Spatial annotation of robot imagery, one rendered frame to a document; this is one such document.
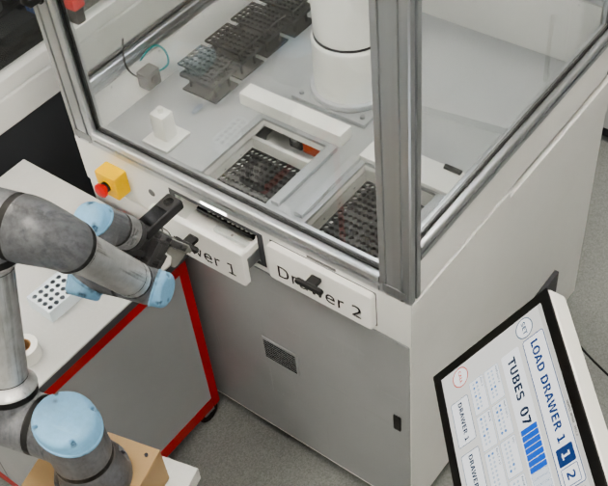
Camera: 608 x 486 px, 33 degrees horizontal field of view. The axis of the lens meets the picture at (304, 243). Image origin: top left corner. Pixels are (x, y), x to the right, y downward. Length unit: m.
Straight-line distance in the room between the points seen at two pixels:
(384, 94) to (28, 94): 1.44
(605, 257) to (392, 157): 1.79
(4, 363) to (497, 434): 0.88
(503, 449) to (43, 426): 0.81
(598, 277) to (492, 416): 1.70
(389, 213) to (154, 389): 1.04
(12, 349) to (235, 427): 1.36
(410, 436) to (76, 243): 1.15
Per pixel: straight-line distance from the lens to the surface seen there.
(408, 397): 2.40
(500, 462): 1.80
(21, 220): 1.67
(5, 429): 1.95
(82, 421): 1.88
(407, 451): 2.61
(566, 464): 1.69
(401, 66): 1.70
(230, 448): 3.08
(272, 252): 2.29
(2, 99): 2.93
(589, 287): 3.45
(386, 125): 1.81
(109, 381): 2.58
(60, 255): 1.69
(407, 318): 2.16
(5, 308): 1.82
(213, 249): 2.34
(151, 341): 2.63
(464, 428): 1.88
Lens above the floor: 2.59
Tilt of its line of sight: 47 degrees down
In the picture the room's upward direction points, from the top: 7 degrees counter-clockwise
